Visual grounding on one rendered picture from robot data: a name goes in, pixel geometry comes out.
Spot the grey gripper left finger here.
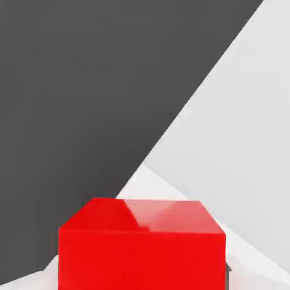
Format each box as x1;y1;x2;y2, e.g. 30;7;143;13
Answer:
0;254;59;290

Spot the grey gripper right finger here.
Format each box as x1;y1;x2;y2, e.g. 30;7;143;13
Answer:
225;254;287;290

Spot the small red cube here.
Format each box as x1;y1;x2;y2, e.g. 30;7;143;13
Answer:
58;197;227;290

